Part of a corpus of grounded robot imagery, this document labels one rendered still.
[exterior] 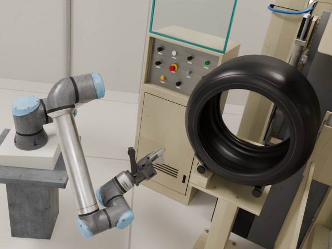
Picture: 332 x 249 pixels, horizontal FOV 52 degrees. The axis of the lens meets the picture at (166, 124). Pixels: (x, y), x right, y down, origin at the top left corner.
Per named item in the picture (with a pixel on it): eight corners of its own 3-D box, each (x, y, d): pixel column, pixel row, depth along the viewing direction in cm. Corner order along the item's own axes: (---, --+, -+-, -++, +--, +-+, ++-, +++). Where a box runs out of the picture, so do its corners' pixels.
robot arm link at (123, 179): (115, 173, 160) (116, 180, 151) (123, 167, 160) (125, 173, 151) (126, 186, 163) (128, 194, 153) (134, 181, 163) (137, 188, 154)
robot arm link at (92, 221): (41, 78, 133) (86, 243, 135) (71, 73, 139) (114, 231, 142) (36, 84, 143) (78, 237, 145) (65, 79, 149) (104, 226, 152)
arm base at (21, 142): (8, 148, 194) (5, 133, 189) (23, 130, 210) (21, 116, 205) (40, 152, 193) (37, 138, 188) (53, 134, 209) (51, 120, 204)
